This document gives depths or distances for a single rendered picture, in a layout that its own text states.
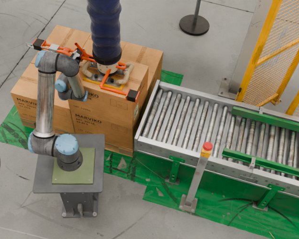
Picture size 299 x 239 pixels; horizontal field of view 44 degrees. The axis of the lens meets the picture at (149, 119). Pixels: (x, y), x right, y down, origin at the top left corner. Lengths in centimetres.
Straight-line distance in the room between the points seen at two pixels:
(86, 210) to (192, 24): 282
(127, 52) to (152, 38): 103
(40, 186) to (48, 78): 81
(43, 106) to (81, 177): 61
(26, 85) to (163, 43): 190
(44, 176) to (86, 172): 31
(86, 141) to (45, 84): 68
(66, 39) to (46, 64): 161
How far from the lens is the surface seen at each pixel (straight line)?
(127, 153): 368
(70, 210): 346
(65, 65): 242
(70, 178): 279
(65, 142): 262
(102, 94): 301
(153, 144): 311
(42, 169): 288
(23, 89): 364
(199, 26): 503
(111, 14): 257
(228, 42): 493
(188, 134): 325
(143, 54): 383
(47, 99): 253
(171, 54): 464
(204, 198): 359
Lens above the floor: 324
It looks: 55 degrees down
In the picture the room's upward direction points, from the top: 5 degrees clockwise
